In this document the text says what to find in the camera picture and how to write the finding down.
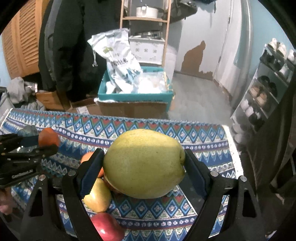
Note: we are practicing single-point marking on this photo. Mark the wooden shelf unit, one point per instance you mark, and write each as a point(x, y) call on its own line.
point(147, 28)

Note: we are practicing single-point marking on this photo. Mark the teal storage box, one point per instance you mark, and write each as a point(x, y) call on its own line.
point(118, 96)

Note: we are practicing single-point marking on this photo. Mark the green pear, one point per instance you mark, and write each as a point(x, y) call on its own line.
point(144, 164)

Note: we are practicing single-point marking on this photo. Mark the small orange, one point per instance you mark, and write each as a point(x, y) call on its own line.
point(48, 137)

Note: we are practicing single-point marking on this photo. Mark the person's left hand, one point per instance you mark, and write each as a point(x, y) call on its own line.
point(6, 201)

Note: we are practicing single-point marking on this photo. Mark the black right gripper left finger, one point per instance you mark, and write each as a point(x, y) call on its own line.
point(42, 219)

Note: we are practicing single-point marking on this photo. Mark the white printed plastic bag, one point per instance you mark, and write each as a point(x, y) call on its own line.
point(123, 68)

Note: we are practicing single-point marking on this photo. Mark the wooden louvered cabinet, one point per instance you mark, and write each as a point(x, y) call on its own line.
point(20, 39)

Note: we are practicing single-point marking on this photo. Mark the yellow apple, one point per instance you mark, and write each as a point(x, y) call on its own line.
point(99, 198)

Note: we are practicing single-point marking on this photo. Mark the metal cooking pot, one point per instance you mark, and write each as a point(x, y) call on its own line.
point(147, 12)

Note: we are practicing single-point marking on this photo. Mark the grey crumpled cloth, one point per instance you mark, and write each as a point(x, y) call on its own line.
point(20, 94)

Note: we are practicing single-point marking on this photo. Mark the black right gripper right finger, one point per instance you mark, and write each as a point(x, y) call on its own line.
point(242, 221)

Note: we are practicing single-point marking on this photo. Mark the clear plastic bag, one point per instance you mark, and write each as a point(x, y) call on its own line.
point(152, 83)

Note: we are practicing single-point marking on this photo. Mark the grey shoe rack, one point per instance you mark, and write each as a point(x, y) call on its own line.
point(265, 91)

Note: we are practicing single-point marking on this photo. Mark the white patterned drawer box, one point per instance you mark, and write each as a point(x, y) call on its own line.
point(147, 51)

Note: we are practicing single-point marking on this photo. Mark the black hanging jacket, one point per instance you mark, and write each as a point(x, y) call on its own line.
point(67, 63)

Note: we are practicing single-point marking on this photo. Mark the red apple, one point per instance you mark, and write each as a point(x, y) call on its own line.
point(107, 227)

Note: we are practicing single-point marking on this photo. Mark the blue patterned tablecloth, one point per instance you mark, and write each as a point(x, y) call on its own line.
point(167, 218)

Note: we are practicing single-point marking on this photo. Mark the brown cardboard box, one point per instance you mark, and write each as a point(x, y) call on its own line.
point(133, 109)

